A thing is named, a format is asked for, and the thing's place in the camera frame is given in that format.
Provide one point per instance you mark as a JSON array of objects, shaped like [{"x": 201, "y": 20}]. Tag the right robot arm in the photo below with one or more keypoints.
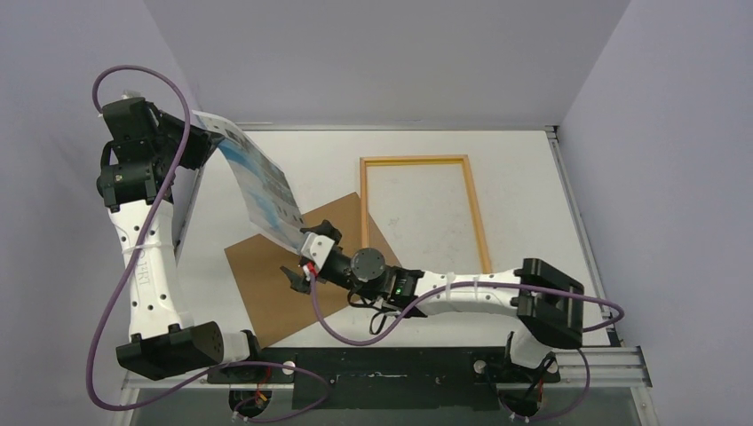
[{"x": 547, "y": 302}]

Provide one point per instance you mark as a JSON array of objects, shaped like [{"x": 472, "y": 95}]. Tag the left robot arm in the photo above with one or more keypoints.
[{"x": 163, "y": 341}]

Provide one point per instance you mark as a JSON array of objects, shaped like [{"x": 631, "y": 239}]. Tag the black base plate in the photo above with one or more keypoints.
[{"x": 406, "y": 378}]

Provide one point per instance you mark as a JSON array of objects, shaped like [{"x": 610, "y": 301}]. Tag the brown backing board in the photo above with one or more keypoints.
[{"x": 275, "y": 310}]

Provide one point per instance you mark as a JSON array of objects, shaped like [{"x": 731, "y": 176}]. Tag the clear acrylic sheet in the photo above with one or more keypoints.
[{"x": 422, "y": 214}]

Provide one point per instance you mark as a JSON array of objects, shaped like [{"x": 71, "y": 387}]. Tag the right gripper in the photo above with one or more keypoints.
[{"x": 341, "y": 266}]

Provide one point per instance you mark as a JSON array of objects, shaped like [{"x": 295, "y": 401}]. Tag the aluminium front rail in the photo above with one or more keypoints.
[{"x": 597, "y": 386}]

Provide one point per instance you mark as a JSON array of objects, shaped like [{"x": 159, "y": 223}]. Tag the yellow picture frame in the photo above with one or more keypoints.
[{"x": 427, "y": 160}]

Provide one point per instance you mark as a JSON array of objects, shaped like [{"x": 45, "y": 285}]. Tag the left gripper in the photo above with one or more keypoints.
[{"x": 204, "y": 143}]

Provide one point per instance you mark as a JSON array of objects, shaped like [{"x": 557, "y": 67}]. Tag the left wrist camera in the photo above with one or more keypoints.
[{"x": 130, "y": 94}]

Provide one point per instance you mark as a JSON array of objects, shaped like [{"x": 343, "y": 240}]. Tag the building and sky photo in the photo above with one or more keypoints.
[{"x": 267, "y": 195}]

